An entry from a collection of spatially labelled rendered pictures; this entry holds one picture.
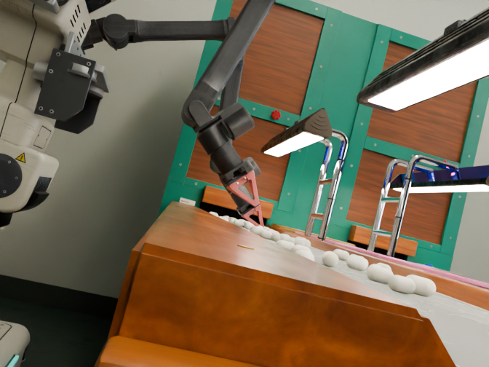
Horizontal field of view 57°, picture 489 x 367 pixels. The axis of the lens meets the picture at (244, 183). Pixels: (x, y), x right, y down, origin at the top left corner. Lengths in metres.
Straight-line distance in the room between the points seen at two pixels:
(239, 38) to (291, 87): 1.03
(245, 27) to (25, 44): 0.53
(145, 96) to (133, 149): 0.33
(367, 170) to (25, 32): 1.50
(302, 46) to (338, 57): 0.18
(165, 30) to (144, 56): 1.35
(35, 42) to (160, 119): 1.63
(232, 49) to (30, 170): 0.55
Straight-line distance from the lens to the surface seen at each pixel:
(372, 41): 2.27
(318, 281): 0.16
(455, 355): 0.26
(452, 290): 0.72
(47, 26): 1.24
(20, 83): 1.25
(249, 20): 1.10
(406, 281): 0.55
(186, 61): 2.89
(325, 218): 1.46
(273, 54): 2.10
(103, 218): 2.78
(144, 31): 1.52
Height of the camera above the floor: 0.78
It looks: 4 degrees up
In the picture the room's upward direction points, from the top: 15 degrees clockwise
